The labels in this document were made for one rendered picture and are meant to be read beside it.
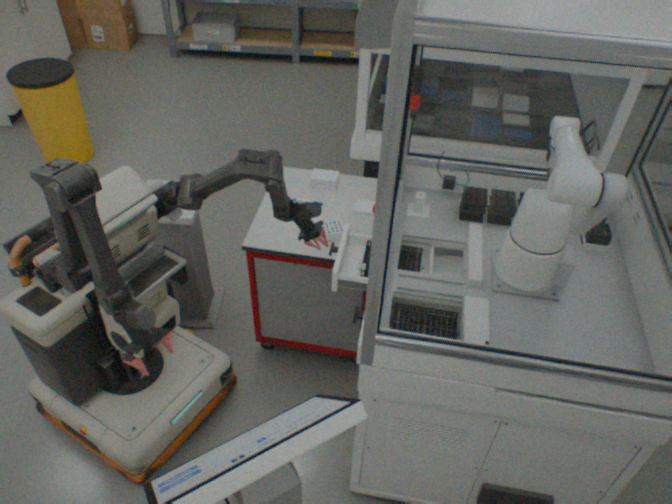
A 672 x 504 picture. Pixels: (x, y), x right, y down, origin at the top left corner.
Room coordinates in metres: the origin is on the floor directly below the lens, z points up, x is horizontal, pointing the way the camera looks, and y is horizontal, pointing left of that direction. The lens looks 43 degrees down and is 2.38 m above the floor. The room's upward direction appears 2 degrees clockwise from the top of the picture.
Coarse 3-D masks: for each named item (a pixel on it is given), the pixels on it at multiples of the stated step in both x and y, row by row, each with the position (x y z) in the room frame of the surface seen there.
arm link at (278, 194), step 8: (272, 152) 1.39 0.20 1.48; (264, 184) 1.32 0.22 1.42; (272, 184) 1.31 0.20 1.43; (280, 184) 1.36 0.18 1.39; (272, 192) 1.35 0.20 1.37; (280, 192) 1.42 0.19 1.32; (272, 200) 1.47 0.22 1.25; (280, 200) 1.47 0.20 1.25; (288, 200) 1.53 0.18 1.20; (272, 208) 1.52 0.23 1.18; (280, 208) 1.51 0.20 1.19; (288, 208) 1.52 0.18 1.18; (288, 216) 1.55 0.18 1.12
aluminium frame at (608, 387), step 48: (480, 48) 1.03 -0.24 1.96; (528, 48) 1.01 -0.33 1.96; (576, 48) 1.01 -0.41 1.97; (624, 48) 0.99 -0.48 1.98; (384, 144) 1.05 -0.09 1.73; (384, 192) 1.05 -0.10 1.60; (384, 240) 1.05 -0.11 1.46; (384, 288) 1.06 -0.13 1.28; (384, 336) 1.05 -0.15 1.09; (528, 384) 0.98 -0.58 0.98; (576, 384) 0.96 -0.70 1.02; (624, 384) 0.94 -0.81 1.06
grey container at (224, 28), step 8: (200, 16) 5.63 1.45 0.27; (208, 16) 5.63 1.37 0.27; (216, 16) 5.63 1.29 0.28; (224, 16) 5.63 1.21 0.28; (232, 16) 5.63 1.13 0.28; (192, 24) 5.36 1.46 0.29; (200, 24) 5.35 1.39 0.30; (208, 24) 5.35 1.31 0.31; (216, 24) 5.35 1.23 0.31; (224, 24) 5.63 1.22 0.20; (232, 24) 5.63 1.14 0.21; (200, 32) 5.36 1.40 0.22; (208, 32) 5.35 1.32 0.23; (216, 32) 5.35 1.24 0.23; (224, 32) 5.35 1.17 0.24; (232, 32) 5.35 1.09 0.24; (200, 40) 5.35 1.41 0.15; (208, 40) 5.36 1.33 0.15; (216, 40) 5.35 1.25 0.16; (224, 40) 5.35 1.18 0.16; (232, 40) 5.34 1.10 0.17
